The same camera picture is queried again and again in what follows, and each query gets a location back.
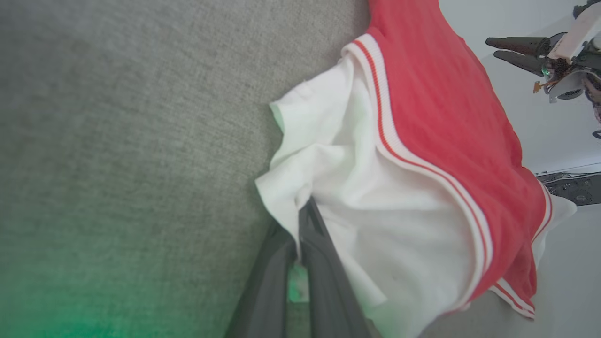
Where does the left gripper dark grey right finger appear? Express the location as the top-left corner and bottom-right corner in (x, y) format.
(298, 196), (382, 338)

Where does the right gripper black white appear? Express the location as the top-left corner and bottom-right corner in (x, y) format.
(485, 2), (601, 103)

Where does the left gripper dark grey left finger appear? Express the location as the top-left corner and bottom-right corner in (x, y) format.
(224, 221), (299, 338)

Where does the red and white garment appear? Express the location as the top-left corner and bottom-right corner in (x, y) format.
(255, 0), (578, 338)

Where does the dark grey flat device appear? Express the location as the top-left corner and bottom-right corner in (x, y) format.
(537, 171), (601, 207)

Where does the grey fabric sofa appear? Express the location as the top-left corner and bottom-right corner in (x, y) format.
(0, 0), (537, 338)

